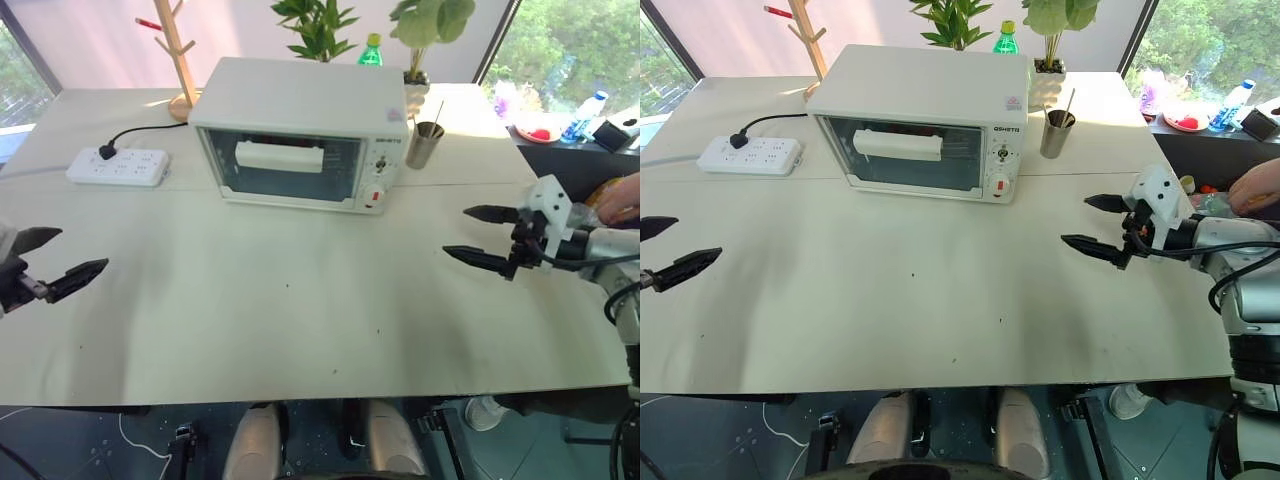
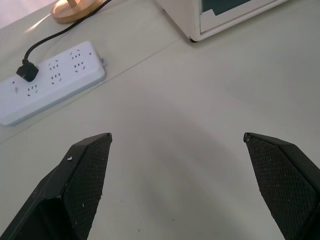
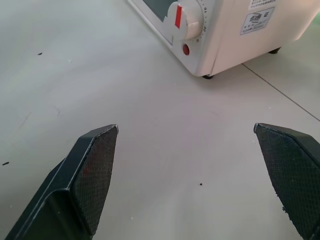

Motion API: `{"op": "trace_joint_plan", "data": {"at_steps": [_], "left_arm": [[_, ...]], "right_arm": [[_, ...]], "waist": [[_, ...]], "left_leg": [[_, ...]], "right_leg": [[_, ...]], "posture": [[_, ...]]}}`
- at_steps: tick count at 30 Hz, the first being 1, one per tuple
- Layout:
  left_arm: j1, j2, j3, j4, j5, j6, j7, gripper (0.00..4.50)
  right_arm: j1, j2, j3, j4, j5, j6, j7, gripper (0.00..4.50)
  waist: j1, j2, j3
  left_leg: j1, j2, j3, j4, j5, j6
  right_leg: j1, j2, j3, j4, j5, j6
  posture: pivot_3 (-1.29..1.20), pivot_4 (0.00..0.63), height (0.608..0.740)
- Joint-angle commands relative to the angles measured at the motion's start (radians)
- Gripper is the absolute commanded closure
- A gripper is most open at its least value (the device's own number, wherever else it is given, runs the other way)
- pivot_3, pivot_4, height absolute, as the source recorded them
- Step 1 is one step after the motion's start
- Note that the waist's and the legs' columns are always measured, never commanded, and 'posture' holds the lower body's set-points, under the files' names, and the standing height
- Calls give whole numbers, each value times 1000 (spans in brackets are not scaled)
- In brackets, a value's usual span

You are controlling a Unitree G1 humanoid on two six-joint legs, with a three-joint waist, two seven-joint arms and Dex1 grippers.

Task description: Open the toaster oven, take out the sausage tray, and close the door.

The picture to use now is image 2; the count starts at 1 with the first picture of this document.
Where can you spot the white power strip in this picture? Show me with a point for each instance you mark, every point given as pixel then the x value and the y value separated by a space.
pixel 62 75

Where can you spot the round wooden stand base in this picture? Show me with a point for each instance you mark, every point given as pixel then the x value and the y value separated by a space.
pixel 75 10

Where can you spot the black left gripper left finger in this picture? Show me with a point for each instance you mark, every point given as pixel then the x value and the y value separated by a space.
pixel 75 190

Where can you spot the white box appliance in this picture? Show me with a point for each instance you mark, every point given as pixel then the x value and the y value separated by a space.
pixel 225 17

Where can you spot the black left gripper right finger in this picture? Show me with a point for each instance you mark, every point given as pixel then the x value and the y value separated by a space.
pixel 282 180

